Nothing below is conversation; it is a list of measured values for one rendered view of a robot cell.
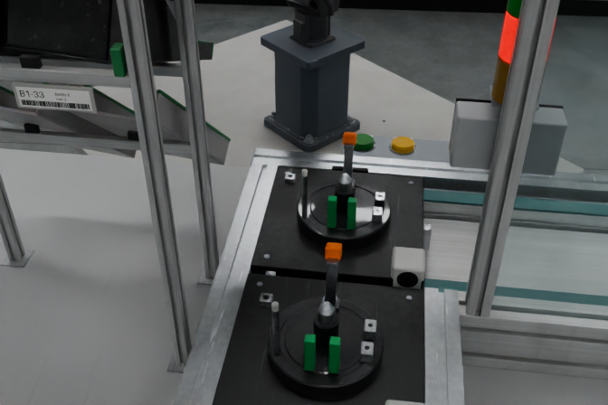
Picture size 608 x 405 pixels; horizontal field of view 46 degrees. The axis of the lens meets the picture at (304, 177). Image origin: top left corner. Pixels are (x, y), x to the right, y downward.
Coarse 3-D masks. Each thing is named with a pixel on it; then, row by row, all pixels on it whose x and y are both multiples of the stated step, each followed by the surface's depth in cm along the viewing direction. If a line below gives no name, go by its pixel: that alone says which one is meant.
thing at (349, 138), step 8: (344, 136) 108; (352, 136) 107; (344, 144) 108; (352, 144) 107; (344, 152) 109; (352, 152) 108; (344, 160) 109; (352, 160) 109; (344, 168) 109; (352, 168) 110
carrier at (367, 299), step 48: (288, 288) 96; (384, 288) 96; (240, 336) 89; (288, 336) 87; (336, 336) 85; (384, 336) 89; (240, 384) 83; (288, 384) 83; (336, 384) 81; (384, 384) 83
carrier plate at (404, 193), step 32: (288, 192) 113; (384, 192) 113; (416, 192) 113; (288, 224) 107; (416, 224) 107; (256, 256) 101; (288, 256) 101; (320, 256) 101; (352, 256) 101; (384, 256) 101
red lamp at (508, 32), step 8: (512, 16) 73; (504, 24) 74; (512, 24) 73; (504, 32) 74; (512, 32) 73; (504, 40) 74; (512, 40) 73; (504, 48) 75; (512, 48) 74; (504, 56) 75
